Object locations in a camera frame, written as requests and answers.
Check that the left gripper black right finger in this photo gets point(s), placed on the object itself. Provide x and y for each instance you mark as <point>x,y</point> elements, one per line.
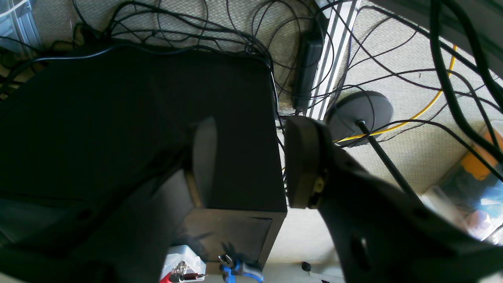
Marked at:
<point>381,234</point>

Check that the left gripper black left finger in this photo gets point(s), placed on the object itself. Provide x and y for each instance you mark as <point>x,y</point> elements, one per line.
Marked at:
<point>122,235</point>

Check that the white small parts box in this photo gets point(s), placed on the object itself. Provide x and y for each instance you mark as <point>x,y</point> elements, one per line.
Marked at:
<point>183,265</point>

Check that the clear plastic storage box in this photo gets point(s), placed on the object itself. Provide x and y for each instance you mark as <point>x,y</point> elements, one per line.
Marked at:
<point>470,195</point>

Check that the black stand pole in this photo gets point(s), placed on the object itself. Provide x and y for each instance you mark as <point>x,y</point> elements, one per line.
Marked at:
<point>399,178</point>

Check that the black round stand base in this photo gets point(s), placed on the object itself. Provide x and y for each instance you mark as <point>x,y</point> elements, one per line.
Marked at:
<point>371,107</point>

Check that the black computer tower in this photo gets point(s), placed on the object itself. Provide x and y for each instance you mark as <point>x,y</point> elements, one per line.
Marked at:
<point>80,127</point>

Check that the black power adapter brick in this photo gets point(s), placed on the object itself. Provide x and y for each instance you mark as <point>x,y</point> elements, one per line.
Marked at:
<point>308,56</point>

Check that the blue handled pliers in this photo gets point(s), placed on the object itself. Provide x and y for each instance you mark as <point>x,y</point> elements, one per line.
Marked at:
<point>231,268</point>

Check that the aluminium frame rail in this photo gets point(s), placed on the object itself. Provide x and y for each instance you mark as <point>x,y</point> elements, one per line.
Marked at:
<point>340,16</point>

